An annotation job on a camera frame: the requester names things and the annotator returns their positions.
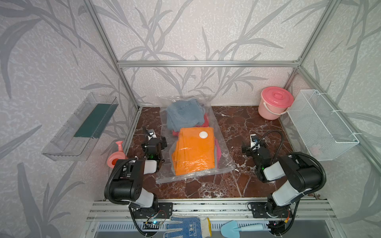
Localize white vacuum bag valve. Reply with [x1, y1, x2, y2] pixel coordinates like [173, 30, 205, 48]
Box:
[199, 131, 208, 139]

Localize pink garment in bag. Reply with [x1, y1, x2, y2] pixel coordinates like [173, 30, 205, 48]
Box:
[172, 113, 222, 165]

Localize blue folded towel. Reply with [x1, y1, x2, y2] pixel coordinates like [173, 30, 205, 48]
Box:
[166, 99, 205, 132]

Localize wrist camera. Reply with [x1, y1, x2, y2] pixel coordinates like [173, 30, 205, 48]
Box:
[250, 134, 260, 149]
[143, 128, 157, 141]

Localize pink lidded bucket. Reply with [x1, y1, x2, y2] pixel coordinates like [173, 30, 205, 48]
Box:
[258, 86, 294, 121]

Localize clear plastic vacuum bag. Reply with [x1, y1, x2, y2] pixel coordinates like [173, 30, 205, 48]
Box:
[156, 95, 236, 184]

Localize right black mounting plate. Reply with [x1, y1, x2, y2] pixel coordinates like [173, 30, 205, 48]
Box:
[247, 201, 292, 219]

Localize white wire mesh basket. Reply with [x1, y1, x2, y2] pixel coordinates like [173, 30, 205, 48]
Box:
[288, 89, 359, 161]

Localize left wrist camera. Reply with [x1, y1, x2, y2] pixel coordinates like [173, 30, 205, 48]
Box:
[143, 128, 157, 141]

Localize clear plastic wall shelf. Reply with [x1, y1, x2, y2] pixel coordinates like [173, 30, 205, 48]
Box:
[42, 93, 119, 162]

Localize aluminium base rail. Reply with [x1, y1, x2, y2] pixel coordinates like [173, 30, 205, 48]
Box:
[86, 197, 337, 222]

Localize aluminium frame crossbar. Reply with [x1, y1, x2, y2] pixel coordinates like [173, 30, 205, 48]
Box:
[117, 60, 299, 68]

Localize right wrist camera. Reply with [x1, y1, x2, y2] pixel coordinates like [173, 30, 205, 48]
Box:
[250, 134, 260, 149]

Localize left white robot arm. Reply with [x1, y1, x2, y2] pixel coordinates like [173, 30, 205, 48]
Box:
[104, 137, 167, 213]

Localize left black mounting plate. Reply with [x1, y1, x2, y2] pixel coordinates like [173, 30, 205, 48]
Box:
[133, 202, 174, 219]

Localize black mounting plate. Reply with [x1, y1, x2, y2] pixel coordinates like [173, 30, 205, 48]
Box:
[247, 201, 292, 219]
[133, 202, 174, 219]

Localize pink watering can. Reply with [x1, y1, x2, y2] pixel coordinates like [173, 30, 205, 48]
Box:
[107, 141, 127, 169]

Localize light blue toy shovel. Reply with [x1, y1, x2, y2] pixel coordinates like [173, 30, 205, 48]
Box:
[220, 221, 265, 238]

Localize blue dotted work glove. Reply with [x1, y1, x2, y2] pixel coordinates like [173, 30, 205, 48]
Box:
[163, 216, 212, 238]

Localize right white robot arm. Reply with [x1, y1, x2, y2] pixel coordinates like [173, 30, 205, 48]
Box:
[242, 143, 326, 218]

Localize orange trousers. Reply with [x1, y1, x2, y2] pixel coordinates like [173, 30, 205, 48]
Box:
[172, 127, 216, 176]

